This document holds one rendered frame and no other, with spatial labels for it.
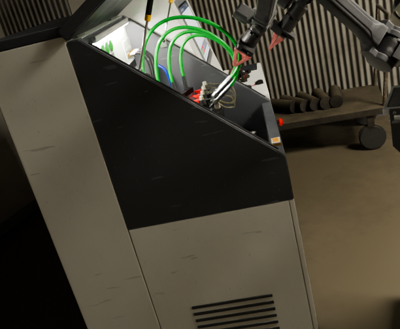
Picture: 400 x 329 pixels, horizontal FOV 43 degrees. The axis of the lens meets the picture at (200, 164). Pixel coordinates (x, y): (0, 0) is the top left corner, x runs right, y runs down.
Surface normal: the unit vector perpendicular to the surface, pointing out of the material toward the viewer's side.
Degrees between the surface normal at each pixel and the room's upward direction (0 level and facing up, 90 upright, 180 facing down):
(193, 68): 90
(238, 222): 90
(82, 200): 90
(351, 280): 0
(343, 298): 0
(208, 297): 90
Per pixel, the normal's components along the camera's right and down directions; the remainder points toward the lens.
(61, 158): -0.06, 0.38
